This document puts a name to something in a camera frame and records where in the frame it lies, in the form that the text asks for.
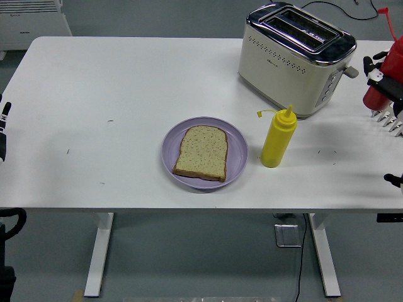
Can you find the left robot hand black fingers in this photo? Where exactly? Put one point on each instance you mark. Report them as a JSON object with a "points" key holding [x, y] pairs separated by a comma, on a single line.
{"points": [[2, 141]]}

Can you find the red squeeze bottle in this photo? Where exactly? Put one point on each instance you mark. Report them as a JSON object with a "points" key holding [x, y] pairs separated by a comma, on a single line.
{"points": [[395, 63]]}

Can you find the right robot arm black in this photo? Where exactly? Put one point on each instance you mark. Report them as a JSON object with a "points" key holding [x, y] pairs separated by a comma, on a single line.
{"points": [[393, 180]]}

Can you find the slice of bread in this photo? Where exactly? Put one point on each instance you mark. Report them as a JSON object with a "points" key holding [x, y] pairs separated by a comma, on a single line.
{"points": [[201, 154]]}

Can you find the white floor appliance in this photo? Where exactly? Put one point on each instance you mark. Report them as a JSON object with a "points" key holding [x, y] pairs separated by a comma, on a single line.
{"points": [[31, 22]]}

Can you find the white table leg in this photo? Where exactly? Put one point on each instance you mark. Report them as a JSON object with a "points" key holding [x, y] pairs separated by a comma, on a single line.
{"points": [[324, 251], [99, 251]]}

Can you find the purple round plate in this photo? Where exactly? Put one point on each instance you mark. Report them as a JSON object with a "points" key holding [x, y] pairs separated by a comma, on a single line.
{"points": [[236, 151]]}

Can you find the yellow squeeze bottle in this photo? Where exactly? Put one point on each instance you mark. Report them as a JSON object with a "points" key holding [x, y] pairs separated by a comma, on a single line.
{"points": [[277, 141]]}

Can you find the cream and chrome toaster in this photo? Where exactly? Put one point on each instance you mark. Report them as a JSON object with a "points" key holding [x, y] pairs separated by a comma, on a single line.
{"points": [[277, 78]]}

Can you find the silver floor socket plate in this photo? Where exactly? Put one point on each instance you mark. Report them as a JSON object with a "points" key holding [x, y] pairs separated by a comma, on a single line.
{"points": [[287, 236]]}

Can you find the silver perforated metal rack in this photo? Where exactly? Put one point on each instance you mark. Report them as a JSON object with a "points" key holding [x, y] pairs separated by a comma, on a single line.
{"points": [[390, 121]]}

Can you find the black box under table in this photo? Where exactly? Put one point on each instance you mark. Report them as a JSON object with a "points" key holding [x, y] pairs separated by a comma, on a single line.
{"points": [[390, 217]]}

